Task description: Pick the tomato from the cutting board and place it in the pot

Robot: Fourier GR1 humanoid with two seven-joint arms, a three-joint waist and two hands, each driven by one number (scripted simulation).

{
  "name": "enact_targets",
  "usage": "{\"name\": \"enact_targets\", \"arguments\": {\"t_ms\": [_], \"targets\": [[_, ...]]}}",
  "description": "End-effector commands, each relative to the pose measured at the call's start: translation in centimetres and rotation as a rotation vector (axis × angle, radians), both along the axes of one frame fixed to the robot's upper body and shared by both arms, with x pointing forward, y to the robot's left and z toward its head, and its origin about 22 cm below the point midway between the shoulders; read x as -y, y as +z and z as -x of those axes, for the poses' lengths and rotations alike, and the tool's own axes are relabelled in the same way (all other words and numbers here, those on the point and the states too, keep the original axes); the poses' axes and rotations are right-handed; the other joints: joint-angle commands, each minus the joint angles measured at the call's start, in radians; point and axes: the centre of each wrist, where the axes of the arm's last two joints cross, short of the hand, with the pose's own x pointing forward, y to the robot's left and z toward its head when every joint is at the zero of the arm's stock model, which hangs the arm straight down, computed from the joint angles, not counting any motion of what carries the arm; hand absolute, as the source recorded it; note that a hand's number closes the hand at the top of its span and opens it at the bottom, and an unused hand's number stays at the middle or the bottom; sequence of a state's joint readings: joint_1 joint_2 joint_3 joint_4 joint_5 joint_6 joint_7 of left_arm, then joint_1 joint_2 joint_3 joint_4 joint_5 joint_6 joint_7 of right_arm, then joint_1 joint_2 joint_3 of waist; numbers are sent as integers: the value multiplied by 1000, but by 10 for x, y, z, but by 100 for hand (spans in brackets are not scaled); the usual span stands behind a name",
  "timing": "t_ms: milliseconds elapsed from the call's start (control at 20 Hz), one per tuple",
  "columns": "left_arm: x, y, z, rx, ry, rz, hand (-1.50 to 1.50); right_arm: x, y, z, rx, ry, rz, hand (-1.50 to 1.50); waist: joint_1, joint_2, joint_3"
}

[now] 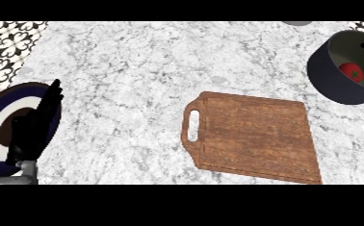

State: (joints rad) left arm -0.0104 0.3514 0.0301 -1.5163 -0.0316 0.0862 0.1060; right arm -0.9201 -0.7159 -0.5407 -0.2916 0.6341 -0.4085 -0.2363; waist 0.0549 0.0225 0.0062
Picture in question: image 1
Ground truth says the red tomato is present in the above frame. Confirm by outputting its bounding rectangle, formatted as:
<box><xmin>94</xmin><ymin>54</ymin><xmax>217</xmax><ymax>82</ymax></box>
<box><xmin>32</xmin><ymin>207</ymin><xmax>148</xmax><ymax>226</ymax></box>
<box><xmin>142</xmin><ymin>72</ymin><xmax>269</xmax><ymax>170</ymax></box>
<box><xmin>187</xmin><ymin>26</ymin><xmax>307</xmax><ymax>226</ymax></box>
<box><xmin>338</xmin><ymin>62</ymin><xmax>364</xmax><ymax>84</ymax></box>

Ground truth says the brown wooden cutting board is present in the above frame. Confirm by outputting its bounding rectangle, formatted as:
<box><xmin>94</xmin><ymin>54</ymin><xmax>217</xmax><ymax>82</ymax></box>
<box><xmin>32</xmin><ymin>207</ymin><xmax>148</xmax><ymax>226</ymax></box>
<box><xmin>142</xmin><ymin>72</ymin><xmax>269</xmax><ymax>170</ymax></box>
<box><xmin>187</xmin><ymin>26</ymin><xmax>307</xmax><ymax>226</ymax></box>
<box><xmin>180</xmin><ymin>90</ymin><xmax>324</xmax><ymax>185</ymax></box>

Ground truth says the grey round object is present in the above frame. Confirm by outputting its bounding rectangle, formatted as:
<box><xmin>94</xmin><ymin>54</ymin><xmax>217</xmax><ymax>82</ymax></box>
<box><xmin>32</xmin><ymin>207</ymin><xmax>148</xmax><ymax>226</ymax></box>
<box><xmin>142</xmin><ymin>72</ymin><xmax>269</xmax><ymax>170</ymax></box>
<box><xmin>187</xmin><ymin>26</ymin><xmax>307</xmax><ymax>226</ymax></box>
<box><xmin>281</xmin><ymin>20</ymin><xmax>315</xmax><ymax>27</ymax></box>

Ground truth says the dark blue pot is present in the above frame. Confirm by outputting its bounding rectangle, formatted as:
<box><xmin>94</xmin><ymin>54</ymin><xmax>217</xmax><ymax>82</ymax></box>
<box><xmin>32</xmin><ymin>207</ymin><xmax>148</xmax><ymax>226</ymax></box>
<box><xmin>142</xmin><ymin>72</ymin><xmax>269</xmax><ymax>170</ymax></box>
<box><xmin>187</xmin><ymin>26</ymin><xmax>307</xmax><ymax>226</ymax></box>
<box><xmin>306</xmin><ymin>29</ymin><xmax>364</xmax><ymax>106</ymax></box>

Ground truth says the blue and white plate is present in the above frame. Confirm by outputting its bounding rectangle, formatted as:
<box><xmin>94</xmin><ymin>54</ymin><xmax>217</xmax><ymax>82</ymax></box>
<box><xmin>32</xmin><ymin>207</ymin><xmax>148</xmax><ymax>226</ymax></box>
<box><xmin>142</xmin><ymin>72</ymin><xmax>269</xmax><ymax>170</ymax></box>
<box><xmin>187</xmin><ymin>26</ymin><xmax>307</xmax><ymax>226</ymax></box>
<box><xmin>0</xmin><ymin>82</ymin><xmax>62</xmax><ymax>178</ymax></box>

